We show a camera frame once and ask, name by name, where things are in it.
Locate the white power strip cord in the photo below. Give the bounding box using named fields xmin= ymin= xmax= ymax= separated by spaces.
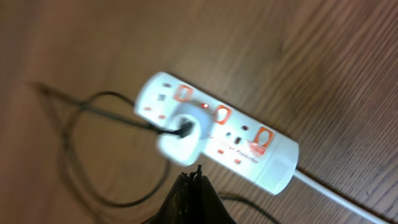
xmin=292 ymin=169 xmax=389 ymax=224

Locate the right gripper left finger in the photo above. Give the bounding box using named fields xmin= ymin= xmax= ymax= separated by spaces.
xmin=142 ymin=172 xmax=195 ymax=224

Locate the white charger plug adapter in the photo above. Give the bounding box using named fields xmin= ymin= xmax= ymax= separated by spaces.
xmin=157 ymin=102 xmax=214 ymax=166

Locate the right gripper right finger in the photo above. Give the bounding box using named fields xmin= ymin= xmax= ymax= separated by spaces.
xmin=194 ymin=165 xmax=236 ymax=224

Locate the white power strip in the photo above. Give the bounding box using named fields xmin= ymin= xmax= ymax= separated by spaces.
xmin=134 ymin=72 xmax=299 ymax=195

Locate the black charger cable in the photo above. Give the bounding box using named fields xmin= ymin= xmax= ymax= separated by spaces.
xmin=27 ymin=81 xmax=280 ymax=224

